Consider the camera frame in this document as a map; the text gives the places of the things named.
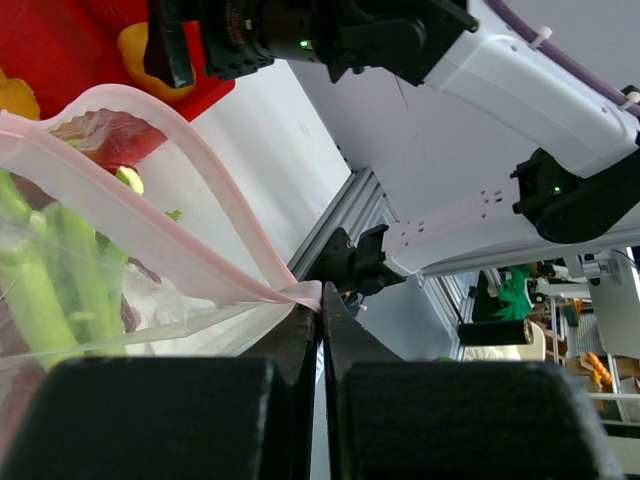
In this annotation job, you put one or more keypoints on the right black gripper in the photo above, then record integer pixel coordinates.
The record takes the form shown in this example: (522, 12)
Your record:
(241, 37)

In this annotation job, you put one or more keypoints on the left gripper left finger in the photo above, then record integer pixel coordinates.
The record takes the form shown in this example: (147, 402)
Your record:
(243, 417)

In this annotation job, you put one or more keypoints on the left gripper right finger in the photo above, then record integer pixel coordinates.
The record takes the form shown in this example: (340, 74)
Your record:
(389, 418)

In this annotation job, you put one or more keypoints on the clear zip top bag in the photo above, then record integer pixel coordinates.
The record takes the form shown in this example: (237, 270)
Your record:
(138, 173)

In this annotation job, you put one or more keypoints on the green white celery toy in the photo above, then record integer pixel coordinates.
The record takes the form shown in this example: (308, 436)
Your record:
(68, 291)

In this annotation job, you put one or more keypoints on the yellow ginger toy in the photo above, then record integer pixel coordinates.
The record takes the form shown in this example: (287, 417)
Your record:
(18, 98)

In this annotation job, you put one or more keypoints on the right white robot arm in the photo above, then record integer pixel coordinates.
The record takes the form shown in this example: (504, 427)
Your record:
(579, 191)

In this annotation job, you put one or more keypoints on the red plastic tray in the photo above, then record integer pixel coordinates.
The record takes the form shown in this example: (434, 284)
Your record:
(63, 48)

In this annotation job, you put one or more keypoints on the black cylinder with gold end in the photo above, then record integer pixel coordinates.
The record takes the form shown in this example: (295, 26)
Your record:
(496, 333)

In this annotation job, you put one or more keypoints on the green cloth in background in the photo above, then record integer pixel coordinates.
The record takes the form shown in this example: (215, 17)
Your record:
(512, 301)

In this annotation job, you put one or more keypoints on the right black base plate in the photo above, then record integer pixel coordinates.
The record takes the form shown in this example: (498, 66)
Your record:
(357, 270)

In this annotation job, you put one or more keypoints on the aluminium mounting rail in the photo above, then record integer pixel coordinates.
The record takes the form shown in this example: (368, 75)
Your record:
(360, 204)

